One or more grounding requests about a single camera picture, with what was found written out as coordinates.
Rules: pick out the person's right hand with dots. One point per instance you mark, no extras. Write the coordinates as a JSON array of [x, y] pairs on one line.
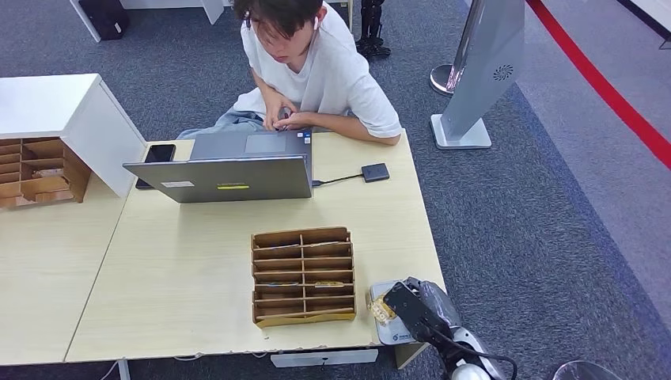
[[275, 107]]

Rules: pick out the person's left hand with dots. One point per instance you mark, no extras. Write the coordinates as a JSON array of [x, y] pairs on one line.
[[301, 121]]

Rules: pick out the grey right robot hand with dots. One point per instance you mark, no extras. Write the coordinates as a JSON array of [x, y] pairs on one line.
[[440, 301]]

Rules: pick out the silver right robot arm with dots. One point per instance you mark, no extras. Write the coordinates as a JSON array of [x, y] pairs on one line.
[[472, 356]]

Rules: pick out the person's right forearm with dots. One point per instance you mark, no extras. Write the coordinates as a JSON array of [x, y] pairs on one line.
[[262, 86]]

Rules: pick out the person's left forearm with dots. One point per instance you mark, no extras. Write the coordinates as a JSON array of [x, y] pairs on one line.
[[356, 129]]

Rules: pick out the white ID card reader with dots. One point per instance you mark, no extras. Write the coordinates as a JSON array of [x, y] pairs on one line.
[[396, 335]]

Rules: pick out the person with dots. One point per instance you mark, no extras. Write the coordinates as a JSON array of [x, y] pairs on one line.
[[330, 73]]

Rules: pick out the small black square reader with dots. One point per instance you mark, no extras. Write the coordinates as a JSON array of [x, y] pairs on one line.
[[376, 172]]

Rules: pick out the wooden card slot rack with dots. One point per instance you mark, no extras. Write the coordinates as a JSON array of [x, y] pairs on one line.
[[304, 309]]

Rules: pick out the grey laptop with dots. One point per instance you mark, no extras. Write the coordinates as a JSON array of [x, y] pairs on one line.
[[236, 178]]

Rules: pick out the black robot legs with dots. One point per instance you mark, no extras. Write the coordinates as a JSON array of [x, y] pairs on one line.
[[373, 31]]

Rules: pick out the black smartphone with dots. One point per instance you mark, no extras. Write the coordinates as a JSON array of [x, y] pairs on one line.
[[158, 153]]

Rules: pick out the clear round dome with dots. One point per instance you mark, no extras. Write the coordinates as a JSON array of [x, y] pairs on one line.
[[587, 372]]

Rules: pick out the black box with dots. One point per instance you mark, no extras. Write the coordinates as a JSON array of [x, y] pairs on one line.
[[105, 15]]

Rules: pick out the grey kiosk stand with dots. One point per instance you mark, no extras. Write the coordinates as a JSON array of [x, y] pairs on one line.
[[487, 63]]

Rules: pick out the white cabinet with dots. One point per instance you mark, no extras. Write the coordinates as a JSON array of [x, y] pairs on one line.
[[47, 102]]

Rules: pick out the wooden pigeonhole organizer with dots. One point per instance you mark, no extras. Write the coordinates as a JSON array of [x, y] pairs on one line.
[[47, 183]]

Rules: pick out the white table leg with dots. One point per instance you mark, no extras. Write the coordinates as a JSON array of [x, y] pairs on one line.
[[124, 371]]

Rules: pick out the white desk with black edge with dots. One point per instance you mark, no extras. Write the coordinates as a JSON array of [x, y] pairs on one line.
[[658, 6]]

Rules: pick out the white under-desk bracket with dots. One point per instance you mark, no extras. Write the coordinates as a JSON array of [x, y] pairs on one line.
[[325, 358]]

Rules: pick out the chrome stanchion post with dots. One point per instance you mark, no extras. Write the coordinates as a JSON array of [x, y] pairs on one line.
[[443, 78]]

